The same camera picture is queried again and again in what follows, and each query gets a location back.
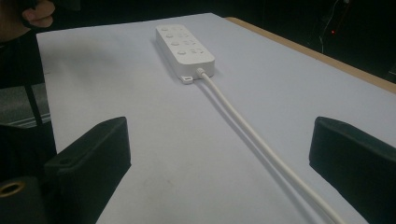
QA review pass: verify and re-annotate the pale table sheet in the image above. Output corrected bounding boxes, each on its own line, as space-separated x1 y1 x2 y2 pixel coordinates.
35 12 396 224

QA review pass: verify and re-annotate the thin background cable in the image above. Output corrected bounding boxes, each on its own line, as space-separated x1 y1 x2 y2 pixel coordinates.
318 0 344 54

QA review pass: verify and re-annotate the white power strip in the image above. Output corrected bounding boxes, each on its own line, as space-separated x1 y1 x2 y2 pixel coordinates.
155 23 217 86

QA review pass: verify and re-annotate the white power strip cable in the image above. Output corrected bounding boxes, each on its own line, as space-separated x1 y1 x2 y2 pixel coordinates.
195 67 347 224

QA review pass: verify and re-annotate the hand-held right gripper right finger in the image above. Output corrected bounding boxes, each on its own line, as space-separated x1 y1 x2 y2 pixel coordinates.
308 116 396 224

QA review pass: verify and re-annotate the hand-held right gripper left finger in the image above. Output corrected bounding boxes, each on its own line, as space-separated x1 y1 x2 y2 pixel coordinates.
43 116 132 224

